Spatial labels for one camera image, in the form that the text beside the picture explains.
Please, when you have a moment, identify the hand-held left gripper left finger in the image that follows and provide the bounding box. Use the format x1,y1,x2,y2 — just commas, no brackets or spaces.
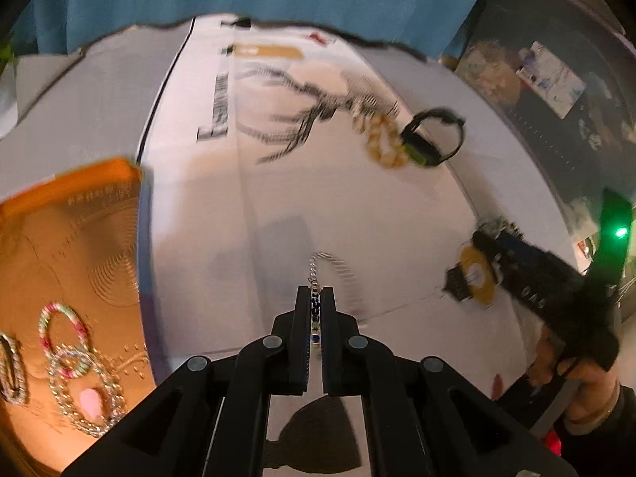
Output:
62,285,311,477

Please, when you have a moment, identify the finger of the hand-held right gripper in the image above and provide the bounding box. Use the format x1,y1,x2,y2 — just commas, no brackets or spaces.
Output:
472,231,547,284

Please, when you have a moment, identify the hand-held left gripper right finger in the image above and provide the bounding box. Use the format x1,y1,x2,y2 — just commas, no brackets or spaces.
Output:
320,285,580,477

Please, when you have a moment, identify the dark bead chain bracelet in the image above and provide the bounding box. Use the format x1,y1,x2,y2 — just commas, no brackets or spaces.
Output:
305,250,361,359

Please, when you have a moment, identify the black watch band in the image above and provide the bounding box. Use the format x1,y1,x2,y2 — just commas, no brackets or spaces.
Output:
400,108,468,167

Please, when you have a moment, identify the beige beaded bracelet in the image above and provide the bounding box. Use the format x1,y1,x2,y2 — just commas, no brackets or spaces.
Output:
353,109,409,169

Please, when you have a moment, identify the crystal bracelet with pink heart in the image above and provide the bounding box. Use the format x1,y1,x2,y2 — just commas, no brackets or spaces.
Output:
50,353,127,438

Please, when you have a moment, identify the small colourful bead bracelet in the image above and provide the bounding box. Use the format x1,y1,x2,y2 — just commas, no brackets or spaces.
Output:
48,349,93,379

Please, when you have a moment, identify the copper metal tray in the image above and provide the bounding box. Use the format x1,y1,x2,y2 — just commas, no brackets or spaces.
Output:
0,157,156,473

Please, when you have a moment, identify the pink green bead bracelet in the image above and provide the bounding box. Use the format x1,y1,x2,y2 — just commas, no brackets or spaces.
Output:
39,303,93,353

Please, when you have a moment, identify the pearl hair clip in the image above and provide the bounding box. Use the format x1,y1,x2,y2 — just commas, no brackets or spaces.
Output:
0,334,29,405

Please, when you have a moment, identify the person's right hand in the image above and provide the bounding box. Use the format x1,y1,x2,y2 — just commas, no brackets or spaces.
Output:
527,330,622,418

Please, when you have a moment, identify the white deer printed cloth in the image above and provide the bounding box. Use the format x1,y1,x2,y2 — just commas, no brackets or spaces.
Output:
136,15,577,477

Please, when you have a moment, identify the dark cabinet with stickers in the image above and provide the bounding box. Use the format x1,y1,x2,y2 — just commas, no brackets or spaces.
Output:
454,0,636,269

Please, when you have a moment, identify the grey felt cloth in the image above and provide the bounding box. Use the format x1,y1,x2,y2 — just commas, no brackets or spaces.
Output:
0,20,597,433

